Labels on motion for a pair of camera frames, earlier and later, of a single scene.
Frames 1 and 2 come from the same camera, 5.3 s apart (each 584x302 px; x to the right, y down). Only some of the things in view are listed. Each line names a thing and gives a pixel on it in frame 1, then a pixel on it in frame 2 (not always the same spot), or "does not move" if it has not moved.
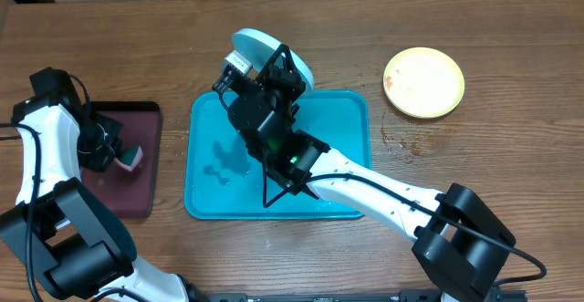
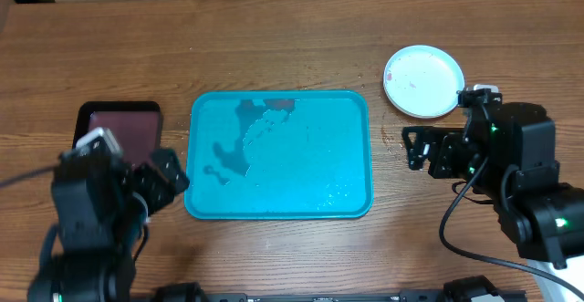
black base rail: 404,296 does not move
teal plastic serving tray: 225,181 does not move
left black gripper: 100,162 -> 160,189
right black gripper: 274,77 -> 443,140
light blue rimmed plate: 255,47 -> 423,81
